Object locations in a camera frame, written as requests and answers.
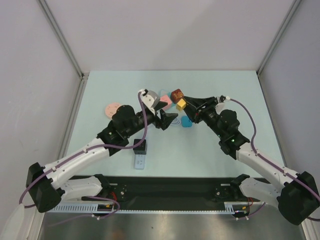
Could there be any yellow small plug adapter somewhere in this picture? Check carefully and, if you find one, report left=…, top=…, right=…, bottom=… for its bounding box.
left=176, top=98, right=187, bottom=112

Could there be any pink cube socket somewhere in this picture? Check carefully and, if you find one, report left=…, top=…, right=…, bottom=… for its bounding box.
left=160, top=94, right=173, bottom=111

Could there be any dark red cube socket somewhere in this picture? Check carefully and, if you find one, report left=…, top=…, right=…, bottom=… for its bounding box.
left=170, top=88, right=184, bottom=104

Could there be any teal triangular power strip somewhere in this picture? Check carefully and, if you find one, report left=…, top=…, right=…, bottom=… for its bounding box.
left=159, top=89, right=174, bottom=111

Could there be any black cube socket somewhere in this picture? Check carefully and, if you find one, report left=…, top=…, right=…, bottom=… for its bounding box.
left=133, top=139, right=147, bottom=155

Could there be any light blue power strip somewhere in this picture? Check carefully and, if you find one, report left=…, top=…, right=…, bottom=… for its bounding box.
left=133, top=154, right=146, bottom=170

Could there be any pink round power strip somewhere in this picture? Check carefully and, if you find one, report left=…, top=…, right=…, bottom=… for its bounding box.
left=104, top=102, right=122, bottom=120

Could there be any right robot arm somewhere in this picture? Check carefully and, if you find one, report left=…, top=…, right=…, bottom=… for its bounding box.
left=183, top=95, right=320, bottom=226

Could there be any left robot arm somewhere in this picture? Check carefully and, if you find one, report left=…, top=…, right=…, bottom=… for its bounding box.
left=26, top=105, right=178, bottom=213

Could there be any blue flat plug adapter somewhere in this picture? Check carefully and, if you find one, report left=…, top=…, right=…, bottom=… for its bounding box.
left=180, top=115, right=193, bottom=128

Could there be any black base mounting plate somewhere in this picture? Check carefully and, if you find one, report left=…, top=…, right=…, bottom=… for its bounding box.
left=81, top=175, right=261, bottom=211

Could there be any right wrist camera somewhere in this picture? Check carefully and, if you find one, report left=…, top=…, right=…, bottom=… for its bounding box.
left=215, top=95, right=231, bottom=114

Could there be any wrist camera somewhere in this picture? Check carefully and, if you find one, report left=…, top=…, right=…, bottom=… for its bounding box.
left=138, top=89, right=160, bottom=115
left=215, top=95, right=231, bottom=114

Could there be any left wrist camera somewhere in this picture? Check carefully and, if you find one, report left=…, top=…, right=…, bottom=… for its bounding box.
left=138, top=89, right=160, bottom=115

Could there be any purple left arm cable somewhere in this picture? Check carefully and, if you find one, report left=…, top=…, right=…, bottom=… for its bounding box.
left=18, top=89, right=151, bottom=227

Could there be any white slotted cable duct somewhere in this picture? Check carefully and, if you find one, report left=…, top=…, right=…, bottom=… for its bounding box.
left=48, top=202, right=247, bottom=215

